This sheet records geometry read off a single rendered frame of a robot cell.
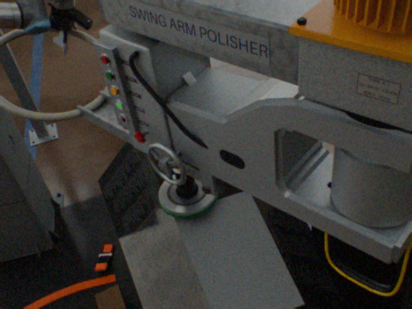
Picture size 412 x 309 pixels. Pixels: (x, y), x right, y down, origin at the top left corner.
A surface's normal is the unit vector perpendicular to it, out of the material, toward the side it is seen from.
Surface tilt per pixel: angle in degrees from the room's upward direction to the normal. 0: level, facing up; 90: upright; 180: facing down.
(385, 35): 0
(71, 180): 0
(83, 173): 0
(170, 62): 90
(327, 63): 90
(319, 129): 90
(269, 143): 90
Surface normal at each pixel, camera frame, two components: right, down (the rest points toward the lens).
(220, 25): -0.64, 0.57
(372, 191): -0.38, 0.65
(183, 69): 0.76, 0.37
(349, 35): -0.12, -0.74
